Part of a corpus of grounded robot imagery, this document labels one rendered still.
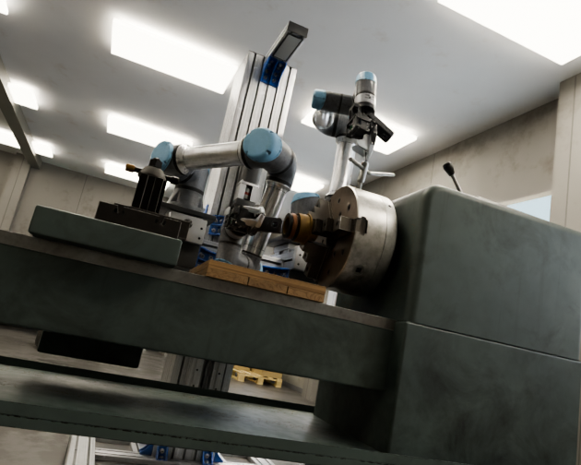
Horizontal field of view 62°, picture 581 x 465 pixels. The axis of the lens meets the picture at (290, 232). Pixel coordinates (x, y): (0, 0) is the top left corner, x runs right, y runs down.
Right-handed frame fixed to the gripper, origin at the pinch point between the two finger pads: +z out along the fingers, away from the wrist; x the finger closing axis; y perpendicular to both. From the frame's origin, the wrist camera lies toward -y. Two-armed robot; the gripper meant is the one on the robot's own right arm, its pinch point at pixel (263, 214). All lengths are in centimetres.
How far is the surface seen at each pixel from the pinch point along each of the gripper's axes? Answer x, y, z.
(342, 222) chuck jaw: 0.8, -19.3, 10.4
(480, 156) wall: 195, -287, -274
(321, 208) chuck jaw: 8.2, -18.9, -6.6
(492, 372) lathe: -31, -66, 18
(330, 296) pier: 46, -259, -546
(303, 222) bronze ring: 0.5, -11.6, 1.0
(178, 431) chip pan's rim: -53, 15, 26
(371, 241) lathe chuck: -2.6, -27.5, 12.3
